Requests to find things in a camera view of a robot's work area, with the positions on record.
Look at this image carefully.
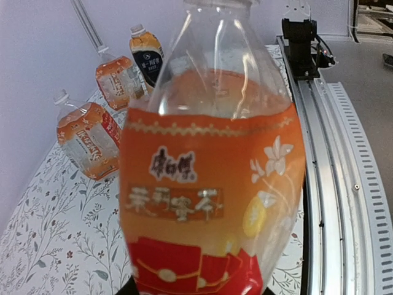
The orange bottle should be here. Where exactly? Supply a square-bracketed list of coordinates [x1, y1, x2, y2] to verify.
[53, 90, 122, 181]
[120, 1, 306, 294]
[95, 46, 145, 111]

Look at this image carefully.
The dark label tea bottle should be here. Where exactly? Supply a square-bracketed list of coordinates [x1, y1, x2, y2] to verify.
[129, 24, 164, 94]

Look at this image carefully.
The floral table mat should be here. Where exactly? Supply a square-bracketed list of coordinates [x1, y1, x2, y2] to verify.
[0, 44, 305, 295]

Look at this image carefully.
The right aluminium frame post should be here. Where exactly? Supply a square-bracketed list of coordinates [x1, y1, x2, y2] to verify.
[71, 0, 109, 54]

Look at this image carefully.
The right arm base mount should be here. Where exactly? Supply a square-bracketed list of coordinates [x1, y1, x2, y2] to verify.
[282, 18, 336, 81]

